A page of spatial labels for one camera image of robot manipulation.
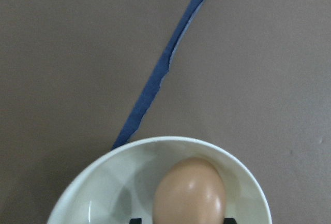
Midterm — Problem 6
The brown egg from bowl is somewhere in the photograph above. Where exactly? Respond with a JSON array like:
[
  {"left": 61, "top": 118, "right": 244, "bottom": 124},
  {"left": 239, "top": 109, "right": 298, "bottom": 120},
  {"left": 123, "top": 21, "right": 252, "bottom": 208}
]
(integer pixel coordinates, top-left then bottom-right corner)
[{"left": 153, "top": 157, "right": 226, "bottom": 223}]

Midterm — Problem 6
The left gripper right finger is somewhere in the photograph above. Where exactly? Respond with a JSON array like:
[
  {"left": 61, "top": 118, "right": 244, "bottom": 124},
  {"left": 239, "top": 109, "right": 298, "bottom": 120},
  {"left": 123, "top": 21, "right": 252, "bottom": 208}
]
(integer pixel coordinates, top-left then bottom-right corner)
[{"left": 223, "top": 217, "right": 237, "bottom": 224}]

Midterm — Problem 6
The white bowl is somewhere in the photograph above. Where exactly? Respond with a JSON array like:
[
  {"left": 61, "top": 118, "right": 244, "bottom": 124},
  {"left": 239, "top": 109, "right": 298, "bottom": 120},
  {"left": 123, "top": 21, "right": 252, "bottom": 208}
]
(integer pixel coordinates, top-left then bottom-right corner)
[{"left": 48, "top": 136, "right": 272, "bottom": 223}]

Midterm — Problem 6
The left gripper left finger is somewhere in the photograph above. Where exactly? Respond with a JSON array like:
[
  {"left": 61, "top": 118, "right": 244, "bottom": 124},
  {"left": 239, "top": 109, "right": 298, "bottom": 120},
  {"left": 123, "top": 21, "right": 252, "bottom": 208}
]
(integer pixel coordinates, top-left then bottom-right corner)
[{"left": 129, "top": 218, "right": 142, "bottom": 224}]

